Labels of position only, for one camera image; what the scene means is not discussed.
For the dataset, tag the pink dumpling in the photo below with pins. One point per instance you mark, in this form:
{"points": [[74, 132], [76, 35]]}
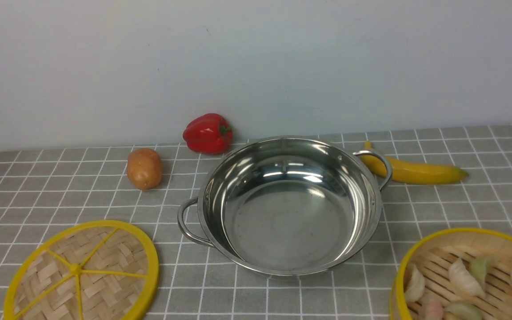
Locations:
{"points": [[431, 309]]}

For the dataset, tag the stainless steel pot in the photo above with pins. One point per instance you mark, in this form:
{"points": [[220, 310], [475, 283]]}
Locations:
{"points": [[289, 206]]}

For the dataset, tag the beige dumpling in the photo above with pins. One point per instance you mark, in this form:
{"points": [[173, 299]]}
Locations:
{"points": [[415, 285]]}

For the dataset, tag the grey checked tablecloth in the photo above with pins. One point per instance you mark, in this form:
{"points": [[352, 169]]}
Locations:
{"points": [[45, 191]]}

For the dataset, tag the red bell pepper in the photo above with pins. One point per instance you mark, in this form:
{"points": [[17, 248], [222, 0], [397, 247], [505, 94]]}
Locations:
{"points": [[209, 134]]}

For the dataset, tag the yellow banana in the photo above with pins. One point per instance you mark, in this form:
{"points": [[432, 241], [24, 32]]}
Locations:
{"points": [[415, 173]]}

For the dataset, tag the yellow bamboo steamer lid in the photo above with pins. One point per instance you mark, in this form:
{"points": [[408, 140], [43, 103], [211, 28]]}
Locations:
{"points": [[99, 270]]}

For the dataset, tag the yellow bamboo steamer basket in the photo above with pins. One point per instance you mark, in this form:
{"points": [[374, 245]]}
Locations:
{"points": [[434, 254]]}

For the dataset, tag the brown potato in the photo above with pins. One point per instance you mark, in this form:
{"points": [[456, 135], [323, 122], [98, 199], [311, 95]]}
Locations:
{"points": [[144, 168]]}

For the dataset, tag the white pleated dumpling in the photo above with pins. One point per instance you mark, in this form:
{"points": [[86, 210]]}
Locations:
{"points": [[460, 277]]}

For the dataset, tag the pale green dumpling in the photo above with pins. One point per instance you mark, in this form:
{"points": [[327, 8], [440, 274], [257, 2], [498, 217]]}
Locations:
{"points": [[464, 310]]}

